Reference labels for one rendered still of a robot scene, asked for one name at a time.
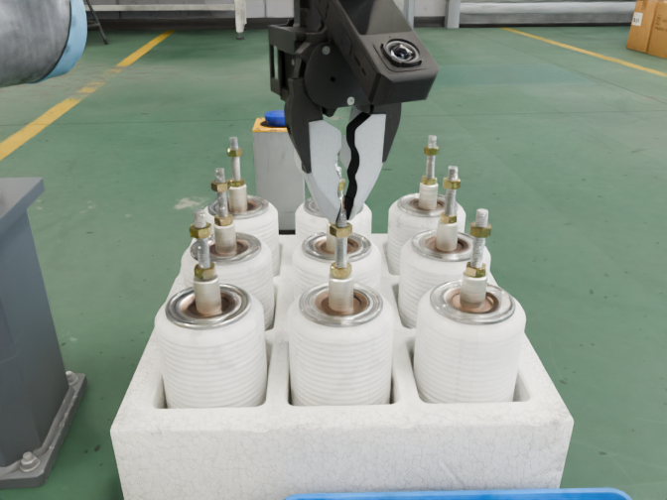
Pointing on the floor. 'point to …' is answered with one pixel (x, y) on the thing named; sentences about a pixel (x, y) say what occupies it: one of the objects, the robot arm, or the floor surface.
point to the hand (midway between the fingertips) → (344, 209)
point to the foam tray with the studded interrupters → (336, 429)
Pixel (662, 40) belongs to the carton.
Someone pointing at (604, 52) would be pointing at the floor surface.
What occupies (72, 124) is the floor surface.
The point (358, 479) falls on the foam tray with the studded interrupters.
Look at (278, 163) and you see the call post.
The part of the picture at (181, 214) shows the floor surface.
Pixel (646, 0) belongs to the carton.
